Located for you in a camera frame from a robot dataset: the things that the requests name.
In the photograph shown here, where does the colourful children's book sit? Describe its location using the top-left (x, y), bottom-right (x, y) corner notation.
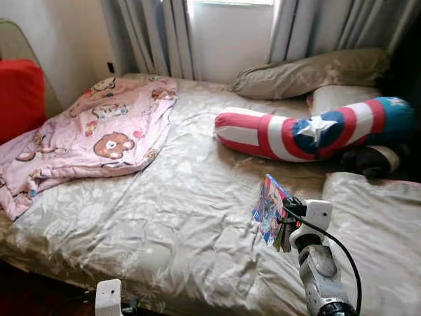
top-left (252, 174), bottom-right (290, 248)

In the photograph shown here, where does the folded beige duvet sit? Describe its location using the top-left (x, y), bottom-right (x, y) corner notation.
top-left (321, 171), bottom-right (421, 316)

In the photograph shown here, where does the beige floral bedspread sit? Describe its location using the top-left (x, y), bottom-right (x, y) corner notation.
top-left (0, 72), bottom-right (421, 316)

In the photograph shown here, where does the star shield bolster pillow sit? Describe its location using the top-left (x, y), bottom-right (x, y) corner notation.
top-left (214, 96), bottom-right (416, 163)

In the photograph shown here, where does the black stuffed toy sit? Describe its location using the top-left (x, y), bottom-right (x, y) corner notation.
top-left (339, 145), bottom-right (402, 180)

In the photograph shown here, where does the white pillow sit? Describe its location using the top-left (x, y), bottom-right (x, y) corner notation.
top-left (309, 84), bottom-right (382, 118)

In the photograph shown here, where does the beige pillow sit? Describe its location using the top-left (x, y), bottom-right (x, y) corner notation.
top-left (232, 47), bottom-right (392, 101)

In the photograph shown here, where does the dark wardrobe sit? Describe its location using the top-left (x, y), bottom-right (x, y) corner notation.
top-left (385, 13), bottom-right (421, 182)

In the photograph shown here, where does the pink bear print blanket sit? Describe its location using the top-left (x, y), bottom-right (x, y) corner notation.
top-left (0, 74), bottom-right (178, 221)

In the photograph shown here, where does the bright window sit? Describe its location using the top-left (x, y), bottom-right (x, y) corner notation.
top-left (191, 0), bottom-right (275, 7)

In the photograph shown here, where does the large red cushion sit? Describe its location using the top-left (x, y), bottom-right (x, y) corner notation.
top-left (0, 59), bottom-right (47, 145)

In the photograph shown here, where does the beige curved headboard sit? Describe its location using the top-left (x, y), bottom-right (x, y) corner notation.
top-left (0, 18), bottom-right (64, 120)

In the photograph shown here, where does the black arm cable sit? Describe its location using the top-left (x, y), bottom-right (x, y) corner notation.
top-left (283, 204), bottom-right (364, 313)

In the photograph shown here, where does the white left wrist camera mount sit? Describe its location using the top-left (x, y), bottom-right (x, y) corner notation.
top-left (95, 279), bottom-right (124, 316)

